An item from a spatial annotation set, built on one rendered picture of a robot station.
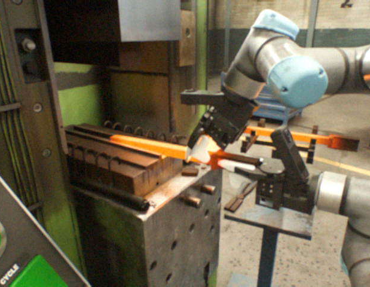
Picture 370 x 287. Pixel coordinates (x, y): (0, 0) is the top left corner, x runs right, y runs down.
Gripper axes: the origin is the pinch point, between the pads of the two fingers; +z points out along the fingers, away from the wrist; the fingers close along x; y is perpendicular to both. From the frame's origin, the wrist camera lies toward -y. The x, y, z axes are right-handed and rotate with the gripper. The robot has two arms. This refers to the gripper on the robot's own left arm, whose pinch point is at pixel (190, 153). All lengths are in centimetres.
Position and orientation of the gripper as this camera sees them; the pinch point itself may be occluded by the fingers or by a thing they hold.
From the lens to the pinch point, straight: 69.5
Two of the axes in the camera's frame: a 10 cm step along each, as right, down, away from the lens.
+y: 7.4, 6.2, -2.6
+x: 5.4, -3.1, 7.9
